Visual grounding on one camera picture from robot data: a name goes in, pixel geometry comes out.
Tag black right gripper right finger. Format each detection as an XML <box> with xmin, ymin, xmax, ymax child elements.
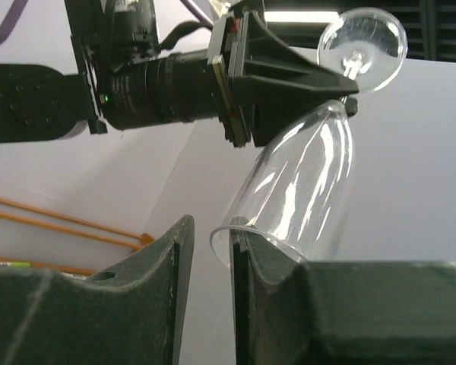
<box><xmin>230</xmin><ymin>217</ymin><xmax>456</xmax><ymax>364</ymax></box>

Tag orange wooden shelf rack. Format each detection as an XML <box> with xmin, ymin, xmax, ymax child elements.
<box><xmin>0</xmin><ymin>197</ymin><xmax>154</xmax><ymax>277</ymax></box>

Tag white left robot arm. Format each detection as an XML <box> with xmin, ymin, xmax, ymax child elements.
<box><xmin>0</xmin><ymin>1</ymin><xmax>359</xmax><ymax>148</ymax></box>

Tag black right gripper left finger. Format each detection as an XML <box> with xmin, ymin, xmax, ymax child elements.
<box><xmin>0</xmin><ymin>215</ymin><xmax>195</xmax><ymax>364</ymax></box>

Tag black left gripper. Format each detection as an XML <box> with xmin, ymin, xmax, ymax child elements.
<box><xmin>207</xmin><ymin>9</ymin><xmax>359</xmax><ymax>148</ymax></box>

